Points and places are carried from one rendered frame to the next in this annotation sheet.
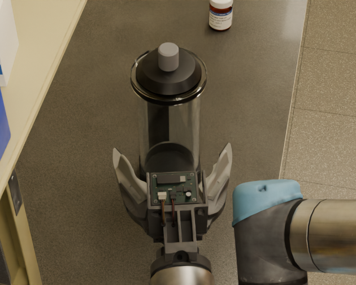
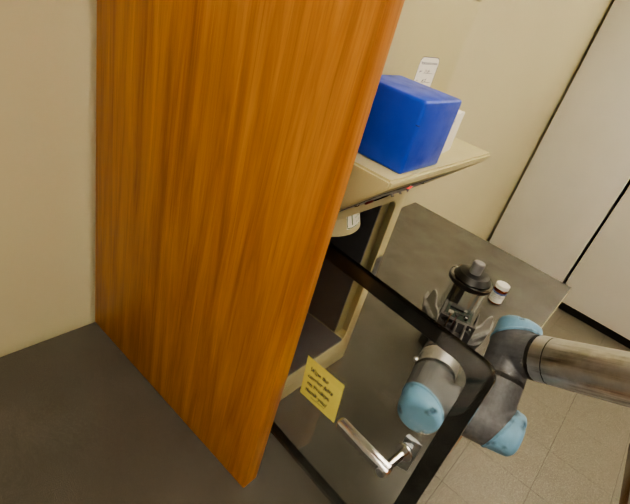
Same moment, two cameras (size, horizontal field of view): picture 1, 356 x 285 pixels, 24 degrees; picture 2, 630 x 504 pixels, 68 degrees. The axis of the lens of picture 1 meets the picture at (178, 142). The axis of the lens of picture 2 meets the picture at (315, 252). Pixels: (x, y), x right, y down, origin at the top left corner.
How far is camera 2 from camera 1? 0.35 m
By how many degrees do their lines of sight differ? 24
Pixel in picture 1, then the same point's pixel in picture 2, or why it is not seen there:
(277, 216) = (525, 335)
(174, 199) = (457, 316)
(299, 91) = not seen: hidden behind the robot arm
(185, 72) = (483, 280)
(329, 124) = not seen: hidden behind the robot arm
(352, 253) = (572, 364)
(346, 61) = (535, 404)
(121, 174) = (427, 302)
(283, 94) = not seen: hidden behind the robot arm
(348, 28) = (544, 388)
